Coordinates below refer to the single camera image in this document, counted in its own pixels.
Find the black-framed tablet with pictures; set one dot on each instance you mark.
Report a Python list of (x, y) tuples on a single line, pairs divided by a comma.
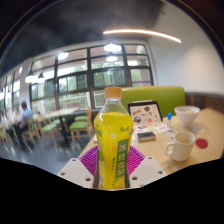
[(146, 113)]

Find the flat round red coaster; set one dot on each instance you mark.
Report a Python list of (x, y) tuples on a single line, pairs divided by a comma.
[(201, 143)]

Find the white bowl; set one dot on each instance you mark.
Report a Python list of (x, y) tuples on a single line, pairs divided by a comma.
[(186, 115)]

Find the group of wooden green-seat chairs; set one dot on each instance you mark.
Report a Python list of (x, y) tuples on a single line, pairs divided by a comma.
[(78, 125)]

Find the yellow drink bottle orange cap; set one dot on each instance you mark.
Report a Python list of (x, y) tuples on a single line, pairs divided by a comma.
[(111, 140)]

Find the small blue-capped bottle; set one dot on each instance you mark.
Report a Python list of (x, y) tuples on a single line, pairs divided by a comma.
[(169, 119)]

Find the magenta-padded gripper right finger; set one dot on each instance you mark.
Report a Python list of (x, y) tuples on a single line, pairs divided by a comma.
[(148, 171)]

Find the printed sticker sheet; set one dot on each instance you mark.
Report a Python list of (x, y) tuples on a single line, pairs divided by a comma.
[(151, 128)]

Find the green upholstered bench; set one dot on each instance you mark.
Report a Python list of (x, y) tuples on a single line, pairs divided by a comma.
[(160, 96)]

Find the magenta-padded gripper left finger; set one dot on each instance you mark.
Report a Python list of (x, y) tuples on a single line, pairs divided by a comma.
[(75, 171)]

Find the long curved ceiling light strip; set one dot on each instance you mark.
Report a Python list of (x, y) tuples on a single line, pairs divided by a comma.
[(143, 32)]

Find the white ribbed mug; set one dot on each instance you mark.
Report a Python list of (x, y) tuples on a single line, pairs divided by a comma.
[(183, 146)]

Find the wooden dining table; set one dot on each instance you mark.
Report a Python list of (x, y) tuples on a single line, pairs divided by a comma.
[(61, 112)]

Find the small dark box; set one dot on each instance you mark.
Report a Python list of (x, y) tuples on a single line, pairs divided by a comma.
[(146, 136)]

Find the person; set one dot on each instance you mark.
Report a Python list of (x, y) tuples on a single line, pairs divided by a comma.
[(26, 115)]

